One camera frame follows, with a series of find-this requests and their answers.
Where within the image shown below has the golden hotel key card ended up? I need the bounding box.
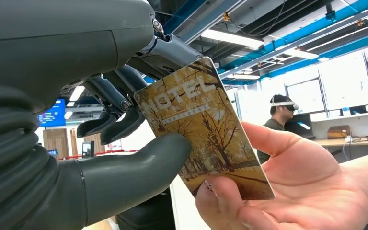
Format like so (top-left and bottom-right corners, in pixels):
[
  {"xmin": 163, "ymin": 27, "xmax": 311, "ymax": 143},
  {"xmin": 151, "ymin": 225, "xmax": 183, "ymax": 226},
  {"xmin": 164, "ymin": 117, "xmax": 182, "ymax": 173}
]
[{"xmin": 134, "ymin": 56, "xmax": 276, "ymax": 201}]

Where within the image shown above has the person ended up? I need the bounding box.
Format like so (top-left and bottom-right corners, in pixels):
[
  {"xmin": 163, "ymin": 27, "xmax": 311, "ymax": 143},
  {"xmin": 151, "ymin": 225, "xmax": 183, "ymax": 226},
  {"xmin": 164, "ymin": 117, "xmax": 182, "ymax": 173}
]
[{"xmin": 256, "ymin": 93, "xmax": 299, "ymax": 165}]

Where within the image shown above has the ceiling light panel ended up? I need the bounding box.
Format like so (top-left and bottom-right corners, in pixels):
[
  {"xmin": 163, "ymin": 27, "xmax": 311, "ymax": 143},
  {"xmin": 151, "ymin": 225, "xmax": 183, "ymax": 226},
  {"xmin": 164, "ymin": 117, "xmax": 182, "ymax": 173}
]
[
  {"xmin": 274, "ymin": 46, "xmax": 320, "ymax": 60},
  {"xmin": 227, "ymin": 73, "xmax": 261, "ymax": 81},
  {"xmin": 201, "ymin": 29, "xmax": 265, "ymax": 50},
  {"xmin": 69, "ymin": 85, "xmax": 86, "ymax": 102}
]

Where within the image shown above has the black monitor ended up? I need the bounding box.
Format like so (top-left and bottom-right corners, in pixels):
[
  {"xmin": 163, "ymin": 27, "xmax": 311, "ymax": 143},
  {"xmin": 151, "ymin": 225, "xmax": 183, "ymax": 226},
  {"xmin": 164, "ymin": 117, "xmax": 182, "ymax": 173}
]
[{"xmin": 285, "ymin": 113, "xmax": 314, "ymax": 139}]

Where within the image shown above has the brown bag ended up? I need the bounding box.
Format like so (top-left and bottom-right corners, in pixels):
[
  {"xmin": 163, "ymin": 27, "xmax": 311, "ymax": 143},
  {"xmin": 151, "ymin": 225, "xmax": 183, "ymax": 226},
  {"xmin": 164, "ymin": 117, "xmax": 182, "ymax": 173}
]
[{"xmin": 327, "ymin": 125, "xmax": 351, "ymax": 139}]

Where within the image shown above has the blue display screen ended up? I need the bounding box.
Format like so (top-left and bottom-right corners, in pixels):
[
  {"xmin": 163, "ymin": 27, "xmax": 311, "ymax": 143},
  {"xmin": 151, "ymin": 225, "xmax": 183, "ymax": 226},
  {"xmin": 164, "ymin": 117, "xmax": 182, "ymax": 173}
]
[{"xmin": 37, "ymin": 98, "xmax": 67, "ymax": 127}]

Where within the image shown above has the white VR headset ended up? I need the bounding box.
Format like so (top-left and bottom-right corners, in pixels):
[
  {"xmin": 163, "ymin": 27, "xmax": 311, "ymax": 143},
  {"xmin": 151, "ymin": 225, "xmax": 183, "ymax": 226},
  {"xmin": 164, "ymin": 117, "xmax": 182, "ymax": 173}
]
[{"xmin": 270, "ymin": 101, "xmax": 299, "ymax": 112}]

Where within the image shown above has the wooden cabinet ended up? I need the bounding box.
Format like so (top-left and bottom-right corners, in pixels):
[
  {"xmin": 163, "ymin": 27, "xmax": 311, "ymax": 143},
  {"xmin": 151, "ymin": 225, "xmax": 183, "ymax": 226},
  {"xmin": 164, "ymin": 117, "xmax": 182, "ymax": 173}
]
[{"xmin": 43, "ymin": 128, "xmax": 69, "ymax": 160}]

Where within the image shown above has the small black screen stand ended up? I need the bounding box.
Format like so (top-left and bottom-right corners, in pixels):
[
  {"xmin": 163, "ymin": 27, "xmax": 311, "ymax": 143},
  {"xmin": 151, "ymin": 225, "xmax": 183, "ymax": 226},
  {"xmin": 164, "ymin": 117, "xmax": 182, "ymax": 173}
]
[{"xmin": 81, "ymin": 141, "xmax": 95, "ymax": 159}]

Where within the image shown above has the red barrier belt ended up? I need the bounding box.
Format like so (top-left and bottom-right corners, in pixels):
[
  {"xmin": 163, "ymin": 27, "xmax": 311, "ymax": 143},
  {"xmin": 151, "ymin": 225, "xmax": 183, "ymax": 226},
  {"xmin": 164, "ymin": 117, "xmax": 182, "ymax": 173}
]
[{"xmin": 58, "ymin": 149, "xmax": 140, "ymax": 161}]

